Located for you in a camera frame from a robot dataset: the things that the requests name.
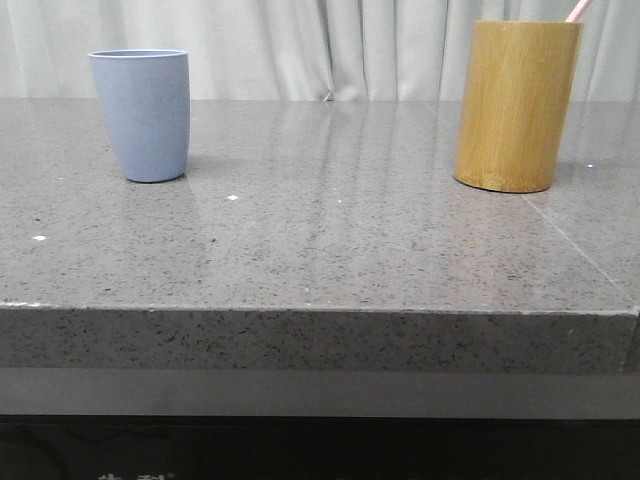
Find blue plastic cup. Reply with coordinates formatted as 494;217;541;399
89;49;191;183

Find pink chopstick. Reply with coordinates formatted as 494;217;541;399
565;0;593;23

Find white curtain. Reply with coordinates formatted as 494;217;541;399
0;0;640;104

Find bamboo wooden cylinder holder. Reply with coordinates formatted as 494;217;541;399
454;20;582;193

